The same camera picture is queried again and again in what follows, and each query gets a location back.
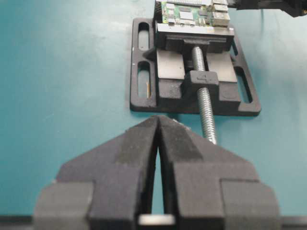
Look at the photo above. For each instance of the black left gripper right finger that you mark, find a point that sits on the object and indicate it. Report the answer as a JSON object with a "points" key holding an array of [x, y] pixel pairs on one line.
{"points": [[211, 187]]}

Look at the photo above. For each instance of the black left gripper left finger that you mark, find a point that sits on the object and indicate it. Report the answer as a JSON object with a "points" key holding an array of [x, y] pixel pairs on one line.
{"points": [[104, 188]]}

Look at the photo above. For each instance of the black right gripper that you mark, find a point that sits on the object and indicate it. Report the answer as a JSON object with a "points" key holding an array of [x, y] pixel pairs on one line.
{"points": [[295, 8]]}

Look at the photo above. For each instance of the green PCB board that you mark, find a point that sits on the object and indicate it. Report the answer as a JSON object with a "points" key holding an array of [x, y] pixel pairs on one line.
{"points": [[204, 13]]}

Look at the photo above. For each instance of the black bench vise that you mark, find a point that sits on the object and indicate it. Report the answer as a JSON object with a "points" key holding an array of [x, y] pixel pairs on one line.
{"points": [[170, 63]]}

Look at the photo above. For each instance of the silver vise screw handle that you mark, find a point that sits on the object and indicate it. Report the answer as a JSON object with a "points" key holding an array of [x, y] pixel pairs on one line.
{"points": [[204, 99]]}

